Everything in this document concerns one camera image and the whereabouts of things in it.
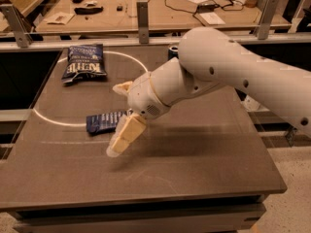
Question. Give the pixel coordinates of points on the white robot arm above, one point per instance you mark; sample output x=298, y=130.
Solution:
x=207, y=60

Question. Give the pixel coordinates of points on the white paper card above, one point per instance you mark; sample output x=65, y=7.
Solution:
x=211, y=19

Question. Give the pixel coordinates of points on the redbull can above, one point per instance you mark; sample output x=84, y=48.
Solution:
x=172, y=51

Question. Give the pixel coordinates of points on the background wooden table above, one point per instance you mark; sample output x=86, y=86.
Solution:
x=164, y=16

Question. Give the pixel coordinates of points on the left metal bracket post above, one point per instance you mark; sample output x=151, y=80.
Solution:
x=19, y=25

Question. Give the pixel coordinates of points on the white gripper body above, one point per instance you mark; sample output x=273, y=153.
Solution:
x=142, y=94

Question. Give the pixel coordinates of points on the metal bracket post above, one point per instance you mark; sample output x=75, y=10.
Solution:
x=143, y=21
x=262, y=30
x=19, y=25

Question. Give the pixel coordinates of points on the black device on table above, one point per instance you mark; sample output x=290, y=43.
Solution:
x=88, y=10

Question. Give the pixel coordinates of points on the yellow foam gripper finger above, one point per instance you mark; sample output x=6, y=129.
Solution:
x=128, y=130
x=122, y=88

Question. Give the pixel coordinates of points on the blue rxbar blueberry bar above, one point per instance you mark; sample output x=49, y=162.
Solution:
x=103, y=123

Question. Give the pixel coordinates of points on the black power adapter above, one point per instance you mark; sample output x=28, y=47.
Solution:
x=206, y=7

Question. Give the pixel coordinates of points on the right metal bracket post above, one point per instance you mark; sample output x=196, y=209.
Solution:
x=262, y=30

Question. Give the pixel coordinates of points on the small black object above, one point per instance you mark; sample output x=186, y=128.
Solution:
x=119, y=7

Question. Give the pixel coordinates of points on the blue kettle chips bag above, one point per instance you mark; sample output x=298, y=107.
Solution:
x=84, y=62

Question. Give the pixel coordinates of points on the white paper sheet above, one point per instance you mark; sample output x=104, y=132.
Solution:
x=59, y=18

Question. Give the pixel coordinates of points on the middle metal bracket post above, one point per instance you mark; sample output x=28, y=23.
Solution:
x=143, y=21

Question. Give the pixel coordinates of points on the metal rail bar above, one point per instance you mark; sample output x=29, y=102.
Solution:
x=281, y=38

